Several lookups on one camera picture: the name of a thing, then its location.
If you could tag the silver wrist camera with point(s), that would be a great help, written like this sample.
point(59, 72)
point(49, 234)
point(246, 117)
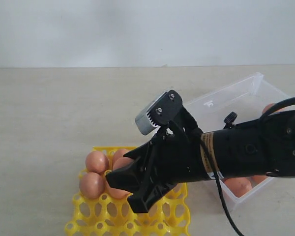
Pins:
point(161, 111)

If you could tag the yellow plastic egg tray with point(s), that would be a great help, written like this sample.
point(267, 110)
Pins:
point(107, 216)

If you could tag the clear plastic bin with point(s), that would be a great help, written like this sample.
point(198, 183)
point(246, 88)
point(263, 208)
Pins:
point(246, 97)

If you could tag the brown egg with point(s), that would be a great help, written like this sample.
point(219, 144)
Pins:
point(116, 193)
point(91, 185)
point(258, 178)
point(238, 186)
point(97, 162)
point(122, 162)
point(119, 154)
point(267, 107)

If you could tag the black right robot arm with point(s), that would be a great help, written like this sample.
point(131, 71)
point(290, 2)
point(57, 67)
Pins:
point(265, 146)

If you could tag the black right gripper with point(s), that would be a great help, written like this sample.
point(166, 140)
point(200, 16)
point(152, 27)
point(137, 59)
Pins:
point(158, 166)

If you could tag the brown egg front bottom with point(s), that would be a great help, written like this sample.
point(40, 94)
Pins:
point(238, 186)

